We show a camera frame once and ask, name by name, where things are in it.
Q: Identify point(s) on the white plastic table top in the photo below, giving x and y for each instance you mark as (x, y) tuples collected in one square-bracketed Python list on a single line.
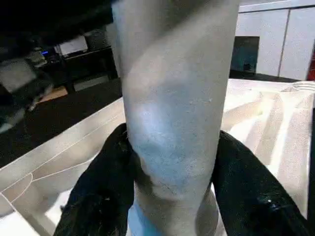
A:
[(270, 147)]

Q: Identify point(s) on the white glass-door cabinet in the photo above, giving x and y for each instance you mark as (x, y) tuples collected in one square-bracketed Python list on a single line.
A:
[(270, 24)]

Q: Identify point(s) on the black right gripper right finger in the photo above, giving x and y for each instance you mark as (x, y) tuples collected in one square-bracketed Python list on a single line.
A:
[(253, 191)]

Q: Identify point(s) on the white printer box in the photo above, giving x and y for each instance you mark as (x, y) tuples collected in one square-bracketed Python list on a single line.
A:
[(73, 46)]

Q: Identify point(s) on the dark low shelf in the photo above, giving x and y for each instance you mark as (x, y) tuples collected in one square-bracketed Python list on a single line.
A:
[(86, 66)]

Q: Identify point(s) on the white plastic table leg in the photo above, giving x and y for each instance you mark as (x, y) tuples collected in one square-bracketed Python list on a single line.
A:
[(177, 98)]

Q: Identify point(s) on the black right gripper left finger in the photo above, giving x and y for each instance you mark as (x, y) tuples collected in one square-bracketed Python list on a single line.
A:
[(98, 191)]

